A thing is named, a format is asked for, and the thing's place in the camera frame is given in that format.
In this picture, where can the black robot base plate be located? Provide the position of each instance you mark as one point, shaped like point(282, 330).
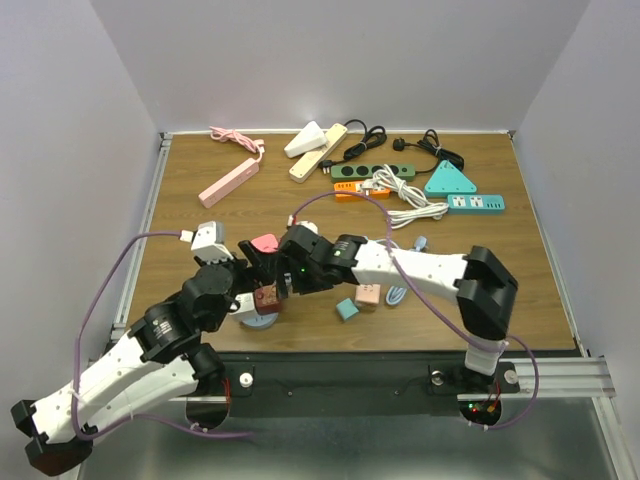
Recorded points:
point(332, 384)

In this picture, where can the pink power strip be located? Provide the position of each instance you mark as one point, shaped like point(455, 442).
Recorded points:
point(229, 182)

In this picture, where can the pink cube socket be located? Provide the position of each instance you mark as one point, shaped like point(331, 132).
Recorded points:
point(367, 296)

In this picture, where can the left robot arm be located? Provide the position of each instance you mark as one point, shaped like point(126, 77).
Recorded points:
point(160, 357)

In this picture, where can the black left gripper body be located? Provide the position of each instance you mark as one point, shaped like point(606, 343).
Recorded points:
point(241, 266)

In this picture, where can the teal cube adapter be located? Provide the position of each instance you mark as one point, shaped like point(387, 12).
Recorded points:
point(346, 309)

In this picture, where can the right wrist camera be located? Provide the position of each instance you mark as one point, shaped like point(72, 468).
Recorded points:
point(306, 225)

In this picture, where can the orange power strip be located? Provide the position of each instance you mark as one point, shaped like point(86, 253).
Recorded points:
point(356, 190)

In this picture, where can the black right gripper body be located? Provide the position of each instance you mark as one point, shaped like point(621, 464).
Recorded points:
point(307, 277)

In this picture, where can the green power strip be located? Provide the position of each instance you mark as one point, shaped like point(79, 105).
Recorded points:
point(347, 172)

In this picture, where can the round blue socket base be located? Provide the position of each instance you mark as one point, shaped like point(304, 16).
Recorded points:
point(260, 322)

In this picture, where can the teal triangular socket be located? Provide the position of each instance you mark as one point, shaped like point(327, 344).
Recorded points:
point(448, 180)

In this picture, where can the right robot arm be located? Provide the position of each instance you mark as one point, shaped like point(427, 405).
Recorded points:
point(477, 282)

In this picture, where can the dark red cube socket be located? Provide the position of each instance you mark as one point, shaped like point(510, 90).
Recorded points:
point(266, 300)

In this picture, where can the teal rectangular power strip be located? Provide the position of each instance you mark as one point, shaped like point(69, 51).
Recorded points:
point(476, 204)

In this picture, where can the beige power strip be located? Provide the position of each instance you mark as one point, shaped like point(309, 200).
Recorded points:
point(309, 161)

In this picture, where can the aluminium frame rail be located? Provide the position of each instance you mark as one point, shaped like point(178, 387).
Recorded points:
point(134, 249)

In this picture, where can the pink plug adapter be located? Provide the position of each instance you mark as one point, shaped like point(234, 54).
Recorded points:
point(266, 244)

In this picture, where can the white triangular socket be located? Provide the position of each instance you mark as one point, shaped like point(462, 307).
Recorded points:
point(310, 137)

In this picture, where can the white cube socket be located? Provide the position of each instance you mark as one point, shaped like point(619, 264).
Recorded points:
point(246, 309)

